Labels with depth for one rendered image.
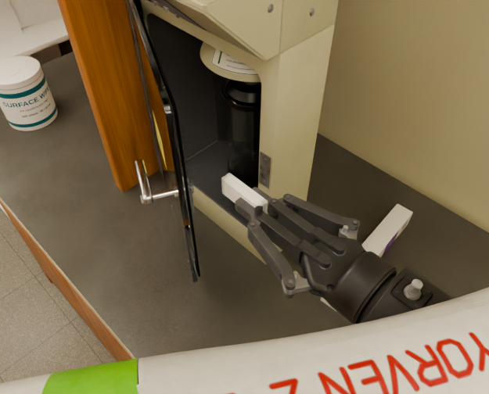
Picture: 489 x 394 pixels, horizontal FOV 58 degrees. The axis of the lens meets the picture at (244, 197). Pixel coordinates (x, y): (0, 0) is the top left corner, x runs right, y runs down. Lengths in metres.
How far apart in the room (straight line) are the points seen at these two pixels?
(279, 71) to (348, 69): 0.52
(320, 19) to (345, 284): 0.33
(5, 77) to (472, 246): 1.14
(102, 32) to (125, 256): 0.43
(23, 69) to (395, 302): 1.06
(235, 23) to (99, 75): 0.44
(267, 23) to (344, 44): 0.56
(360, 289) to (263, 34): 0.30
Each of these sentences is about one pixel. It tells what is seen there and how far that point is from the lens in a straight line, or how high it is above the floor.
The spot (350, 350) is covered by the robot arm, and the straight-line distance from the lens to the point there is 0.26.
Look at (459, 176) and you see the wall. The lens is 1.07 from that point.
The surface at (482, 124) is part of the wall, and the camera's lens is 0.98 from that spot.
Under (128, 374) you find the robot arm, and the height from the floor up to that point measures 1.47.
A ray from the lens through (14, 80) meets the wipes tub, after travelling 1.23.
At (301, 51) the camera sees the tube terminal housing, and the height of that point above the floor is 1.40.
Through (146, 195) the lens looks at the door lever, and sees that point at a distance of 0.67.
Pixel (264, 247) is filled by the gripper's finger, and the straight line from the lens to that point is 0.50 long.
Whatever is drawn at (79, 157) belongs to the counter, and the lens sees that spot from 1.18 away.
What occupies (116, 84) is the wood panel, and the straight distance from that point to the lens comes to 0.90.
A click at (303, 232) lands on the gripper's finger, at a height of 1.28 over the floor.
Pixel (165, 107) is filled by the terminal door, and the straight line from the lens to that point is 0.53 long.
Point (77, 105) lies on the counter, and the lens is 1.35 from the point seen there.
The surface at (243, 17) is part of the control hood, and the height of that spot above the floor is 1.48.
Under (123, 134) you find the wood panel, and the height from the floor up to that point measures 1.09.
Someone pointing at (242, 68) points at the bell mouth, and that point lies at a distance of 0.68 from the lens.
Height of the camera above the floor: 1.70
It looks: 48 degrees down
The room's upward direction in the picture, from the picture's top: straight up
